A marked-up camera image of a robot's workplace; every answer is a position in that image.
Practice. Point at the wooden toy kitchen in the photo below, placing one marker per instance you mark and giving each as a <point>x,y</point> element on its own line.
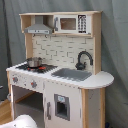
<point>60,50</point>

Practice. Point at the red stove knob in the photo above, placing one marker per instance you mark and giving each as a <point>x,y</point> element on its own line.
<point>15,79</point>
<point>33,84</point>

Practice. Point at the red left stove knob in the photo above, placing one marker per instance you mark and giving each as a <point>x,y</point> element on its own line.
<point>15,79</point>

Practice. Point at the red right stove knob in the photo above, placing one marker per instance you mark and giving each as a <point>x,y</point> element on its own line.
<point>33,84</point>

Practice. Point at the white cabinet door with dispenser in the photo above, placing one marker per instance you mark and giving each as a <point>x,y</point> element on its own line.
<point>62,106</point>

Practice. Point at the grey toy sink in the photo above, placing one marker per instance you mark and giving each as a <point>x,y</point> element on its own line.
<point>72,74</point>

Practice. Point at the black toy stovetop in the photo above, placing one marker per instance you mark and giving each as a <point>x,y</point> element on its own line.
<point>43,68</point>

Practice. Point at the grey range hood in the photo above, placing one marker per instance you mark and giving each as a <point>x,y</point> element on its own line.
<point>38,27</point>

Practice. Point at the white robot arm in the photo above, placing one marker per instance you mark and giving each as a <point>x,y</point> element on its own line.
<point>22,121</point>

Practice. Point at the black toy faucet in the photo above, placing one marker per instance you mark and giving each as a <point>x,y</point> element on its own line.
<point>85,61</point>

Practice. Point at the toy microwave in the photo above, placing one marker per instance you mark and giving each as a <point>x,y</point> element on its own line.
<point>73,24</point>

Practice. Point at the silver toy pot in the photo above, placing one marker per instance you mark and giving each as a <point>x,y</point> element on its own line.
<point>34,62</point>

